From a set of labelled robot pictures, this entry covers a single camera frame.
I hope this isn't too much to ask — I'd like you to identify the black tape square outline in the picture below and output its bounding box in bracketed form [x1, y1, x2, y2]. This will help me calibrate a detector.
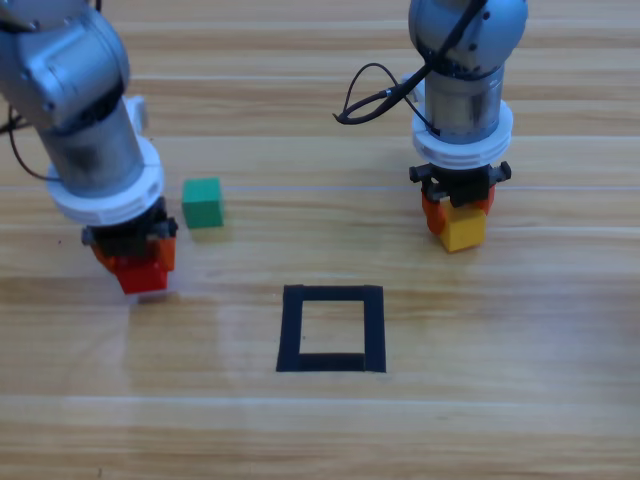
[275, 284, 388, 375]

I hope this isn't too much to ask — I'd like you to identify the yellow cube block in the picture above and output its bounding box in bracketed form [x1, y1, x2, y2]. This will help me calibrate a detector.
[438, 203, 488, 254]

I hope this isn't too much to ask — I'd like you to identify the green cube block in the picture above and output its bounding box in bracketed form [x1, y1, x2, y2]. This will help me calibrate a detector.
[180, 176, 225, 230]

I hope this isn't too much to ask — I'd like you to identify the red cube block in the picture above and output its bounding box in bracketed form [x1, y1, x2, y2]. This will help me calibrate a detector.
[117, 259, 170, 295]

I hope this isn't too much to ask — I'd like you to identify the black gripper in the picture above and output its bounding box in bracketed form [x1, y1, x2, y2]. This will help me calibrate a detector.
[408, 160, 513, 236]
[82, 199, 179, 289]

